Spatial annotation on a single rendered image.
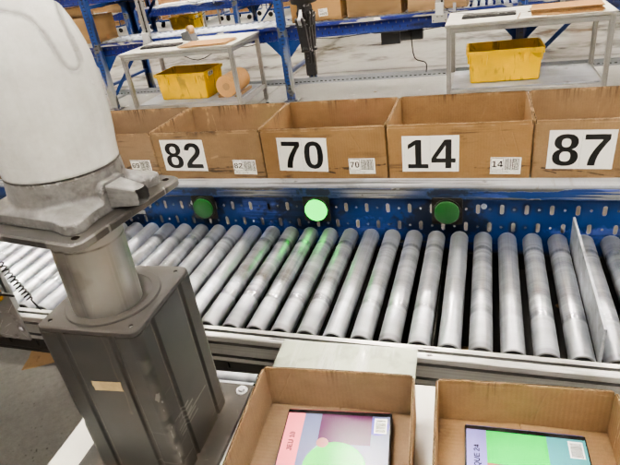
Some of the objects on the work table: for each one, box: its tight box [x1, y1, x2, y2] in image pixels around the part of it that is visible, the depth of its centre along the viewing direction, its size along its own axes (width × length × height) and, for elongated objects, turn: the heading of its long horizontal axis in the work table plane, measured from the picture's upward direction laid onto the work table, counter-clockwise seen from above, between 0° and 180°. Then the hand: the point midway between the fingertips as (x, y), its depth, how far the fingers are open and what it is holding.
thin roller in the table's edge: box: [216, 370, 259, 384], centre depth 115 cm, size 2×28×2 cm, turn 89°
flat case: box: [274, 409, 392, 465], centre depth 90 cm, size 14×19×2 cm
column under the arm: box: [39, 266, 254, 465], centre depth 92 cm, size 26×26×33 cm
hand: (311, 63), depth 155 cm, fingers closed
